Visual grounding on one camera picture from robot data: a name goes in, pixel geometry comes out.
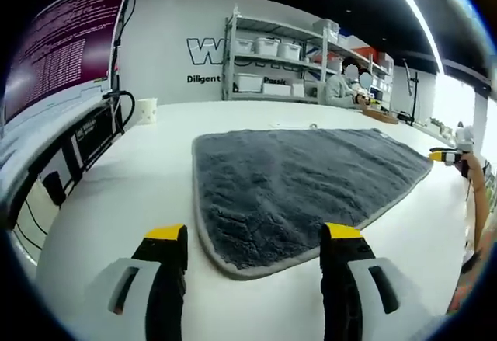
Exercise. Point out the person's right hand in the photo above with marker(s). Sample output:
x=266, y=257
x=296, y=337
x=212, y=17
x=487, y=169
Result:
x=473, y=166

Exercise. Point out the grey towel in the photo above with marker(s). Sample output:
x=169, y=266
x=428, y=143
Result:
x=295, y=189

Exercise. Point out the black computer case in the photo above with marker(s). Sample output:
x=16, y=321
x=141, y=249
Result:
x=93, y=131

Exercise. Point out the computer monitor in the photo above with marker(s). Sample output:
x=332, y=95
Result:
x=66, y=46

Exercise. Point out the black pole stand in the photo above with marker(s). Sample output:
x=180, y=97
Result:
x=415, y=96

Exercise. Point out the clear storage bin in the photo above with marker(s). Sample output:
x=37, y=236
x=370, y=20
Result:
x=327, y=29

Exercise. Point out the white paper cup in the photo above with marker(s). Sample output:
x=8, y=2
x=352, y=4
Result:
x=147, y=111

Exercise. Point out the wooden tray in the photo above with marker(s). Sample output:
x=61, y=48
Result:
x=382, y=116

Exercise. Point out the large white storage box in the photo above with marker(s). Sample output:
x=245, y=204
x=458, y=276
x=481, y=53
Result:
x=249, y=83

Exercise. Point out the cream printed shirt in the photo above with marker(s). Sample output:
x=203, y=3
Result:
x=473, y=286

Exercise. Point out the ceiling light strip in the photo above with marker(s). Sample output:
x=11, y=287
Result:
x=415, y=11

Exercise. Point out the grey metal shelf rack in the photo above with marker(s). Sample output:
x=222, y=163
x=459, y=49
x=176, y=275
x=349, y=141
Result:
x=287, y=73

